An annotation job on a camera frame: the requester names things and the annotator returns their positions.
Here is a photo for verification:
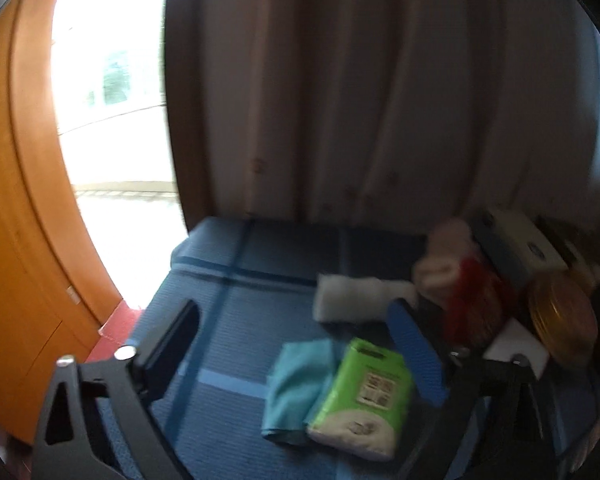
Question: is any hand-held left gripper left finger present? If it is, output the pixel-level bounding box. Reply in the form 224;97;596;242
32;297;201;480

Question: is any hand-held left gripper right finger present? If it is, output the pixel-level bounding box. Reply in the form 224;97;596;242
386;299;563;480

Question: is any green tissue pack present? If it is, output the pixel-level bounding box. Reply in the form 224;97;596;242
306;337;415;461

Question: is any red embroidered pouch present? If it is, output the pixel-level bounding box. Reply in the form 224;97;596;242
442;255;513;348

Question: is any white sponge with black layer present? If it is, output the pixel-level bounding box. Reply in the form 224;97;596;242
482;322;553;378

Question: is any teal cloth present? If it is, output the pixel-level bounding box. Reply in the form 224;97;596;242
260;338;348;446

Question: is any white rolled towel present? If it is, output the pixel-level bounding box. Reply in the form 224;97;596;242
314;272;421;324

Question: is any blue checked mat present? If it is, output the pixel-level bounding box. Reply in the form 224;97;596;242
95;215;600;480

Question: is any pink and white towel doll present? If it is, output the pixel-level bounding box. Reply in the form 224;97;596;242
412;217;481;306

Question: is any round yellow tin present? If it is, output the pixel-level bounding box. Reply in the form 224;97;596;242
526;272;600;368

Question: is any yellow tissue box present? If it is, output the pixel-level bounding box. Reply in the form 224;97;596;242
472;208;568;291

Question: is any wooden door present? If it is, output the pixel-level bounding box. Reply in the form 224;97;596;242
0;30;103;456

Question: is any pale floral curtain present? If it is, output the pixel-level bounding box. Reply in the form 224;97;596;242
200;0;600;241

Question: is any wooden door frame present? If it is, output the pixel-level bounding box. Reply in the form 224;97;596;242
7;0;216;333

